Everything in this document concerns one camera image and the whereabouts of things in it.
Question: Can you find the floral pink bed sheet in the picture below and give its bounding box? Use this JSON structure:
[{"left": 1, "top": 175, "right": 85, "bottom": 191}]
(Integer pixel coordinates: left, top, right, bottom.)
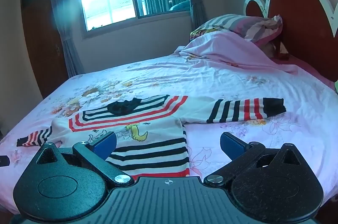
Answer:
[{"left": 1, "top": 55, "right": 337, "bottom": 213}]

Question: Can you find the brown wooden door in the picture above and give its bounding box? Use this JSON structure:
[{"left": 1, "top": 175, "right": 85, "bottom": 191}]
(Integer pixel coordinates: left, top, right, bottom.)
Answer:
[{"left": 21, "top": 0, "right": 68, "bottom": 98}]

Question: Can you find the red heart-shaped headboard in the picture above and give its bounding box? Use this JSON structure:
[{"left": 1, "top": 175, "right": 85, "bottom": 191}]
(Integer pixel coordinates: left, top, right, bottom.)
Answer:
[{"left": 244, "top": 0, "right": 337, "bottom": 81}]

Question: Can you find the striped pillow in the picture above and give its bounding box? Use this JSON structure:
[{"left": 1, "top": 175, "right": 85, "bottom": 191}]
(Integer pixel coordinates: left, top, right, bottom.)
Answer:
[{"left": 190, "top": 14, "right": 283, "bottom": 47}]

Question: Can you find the striped white knit sweater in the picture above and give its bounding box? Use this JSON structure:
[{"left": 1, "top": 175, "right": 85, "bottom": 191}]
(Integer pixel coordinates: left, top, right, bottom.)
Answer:
[{"left": 17, "top": 95, "right": 286, "bottom": 178}]

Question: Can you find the pink crumpled blanket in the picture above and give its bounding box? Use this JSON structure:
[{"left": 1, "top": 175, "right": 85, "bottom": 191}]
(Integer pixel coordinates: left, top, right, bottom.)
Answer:
[{"left": 174, "top": 31, "right": 305, "bottom": 75}]

